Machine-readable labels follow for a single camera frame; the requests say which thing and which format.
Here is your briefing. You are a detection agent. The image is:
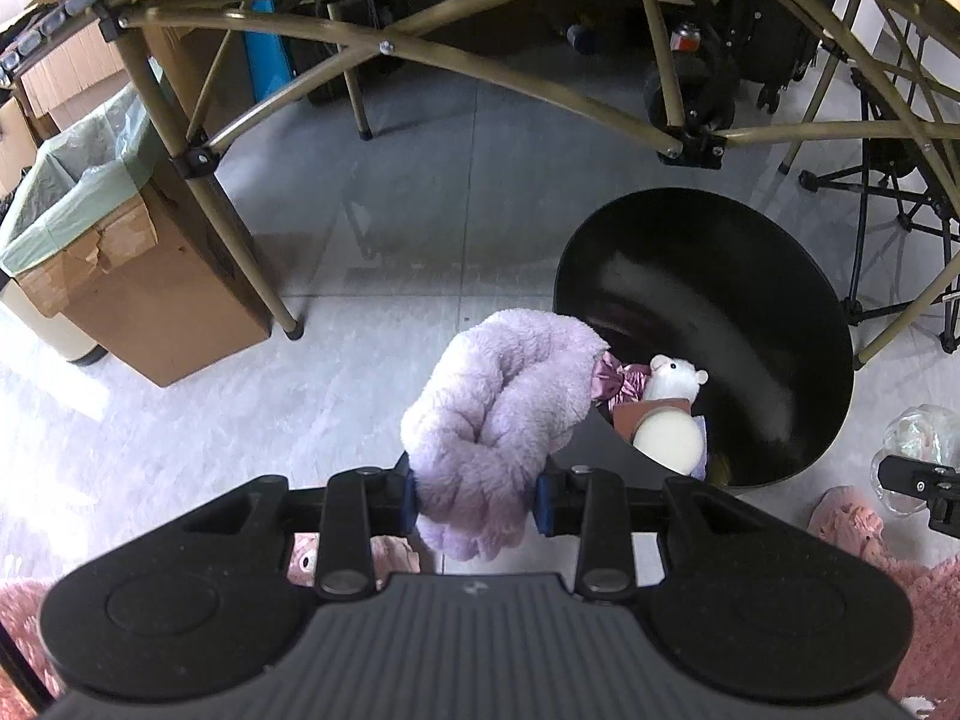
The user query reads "black round bin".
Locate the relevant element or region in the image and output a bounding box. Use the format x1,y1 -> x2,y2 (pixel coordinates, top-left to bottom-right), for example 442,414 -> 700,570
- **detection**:
551,187 -> 856,496

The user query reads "lilac fluffy plush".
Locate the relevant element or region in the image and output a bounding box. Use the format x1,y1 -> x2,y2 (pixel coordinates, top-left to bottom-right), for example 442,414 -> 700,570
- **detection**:
400,307 -> 610,562

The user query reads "black folding camp chair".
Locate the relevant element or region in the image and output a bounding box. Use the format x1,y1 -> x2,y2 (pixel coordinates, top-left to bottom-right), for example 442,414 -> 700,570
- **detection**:
797,67 -> 960,355

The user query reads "person's left pink slipper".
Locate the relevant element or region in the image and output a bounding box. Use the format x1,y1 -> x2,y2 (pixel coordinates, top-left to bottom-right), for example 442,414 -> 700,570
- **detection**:
287,532 -> 422,592

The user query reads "clear plastic wrap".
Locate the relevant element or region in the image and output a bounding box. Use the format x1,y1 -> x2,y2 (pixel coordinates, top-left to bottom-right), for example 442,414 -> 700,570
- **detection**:
879,403 -> 960,518

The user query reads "black wagon wheel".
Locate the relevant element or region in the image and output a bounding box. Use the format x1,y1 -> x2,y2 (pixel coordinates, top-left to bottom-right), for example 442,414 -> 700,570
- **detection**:
643,60 -> 737,134

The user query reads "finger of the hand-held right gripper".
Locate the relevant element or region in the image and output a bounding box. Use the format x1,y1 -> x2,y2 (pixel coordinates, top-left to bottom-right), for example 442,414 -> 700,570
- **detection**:
877,454 -> 960,535

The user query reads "white bin with black bag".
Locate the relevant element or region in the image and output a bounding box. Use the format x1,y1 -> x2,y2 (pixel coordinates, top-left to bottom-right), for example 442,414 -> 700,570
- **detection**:
0,274 -> 106,368

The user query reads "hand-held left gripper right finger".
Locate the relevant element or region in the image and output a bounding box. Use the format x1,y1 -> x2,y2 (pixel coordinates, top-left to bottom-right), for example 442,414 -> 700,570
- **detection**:
534,456 -> 775,602

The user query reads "person's pink slipper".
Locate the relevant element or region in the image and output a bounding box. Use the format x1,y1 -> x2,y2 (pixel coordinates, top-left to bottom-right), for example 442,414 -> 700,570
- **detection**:
287,532 -> 422,592
808,486 -> 892,565

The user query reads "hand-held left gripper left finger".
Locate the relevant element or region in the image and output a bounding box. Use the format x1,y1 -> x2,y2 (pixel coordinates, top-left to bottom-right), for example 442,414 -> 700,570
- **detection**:
182,452 -> 421,601

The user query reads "white hamster plush toy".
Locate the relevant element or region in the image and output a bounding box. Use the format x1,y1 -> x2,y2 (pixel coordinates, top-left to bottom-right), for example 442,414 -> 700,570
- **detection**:
643,355 -> 711,402

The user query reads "slatted folding table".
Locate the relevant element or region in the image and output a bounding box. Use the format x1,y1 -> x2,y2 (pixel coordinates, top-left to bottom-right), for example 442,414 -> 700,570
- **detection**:
0,0 -> 960,368

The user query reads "person's left pink fluffy leg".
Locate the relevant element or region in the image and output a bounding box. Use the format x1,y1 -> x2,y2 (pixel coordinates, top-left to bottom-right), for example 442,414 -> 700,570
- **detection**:
0,577 -> 72,720

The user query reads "purple satin cloth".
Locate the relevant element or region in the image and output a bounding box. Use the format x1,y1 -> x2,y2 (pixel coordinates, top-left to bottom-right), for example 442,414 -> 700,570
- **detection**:
591,352 -> 652,407

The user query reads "cardboard box with liner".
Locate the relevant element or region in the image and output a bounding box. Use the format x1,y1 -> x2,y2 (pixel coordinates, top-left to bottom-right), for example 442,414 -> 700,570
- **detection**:
15,64 -> 272,389

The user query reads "person's right pink slipper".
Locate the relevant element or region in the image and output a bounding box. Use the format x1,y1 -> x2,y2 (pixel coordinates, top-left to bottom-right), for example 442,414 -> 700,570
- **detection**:
808,486 -> 892,565

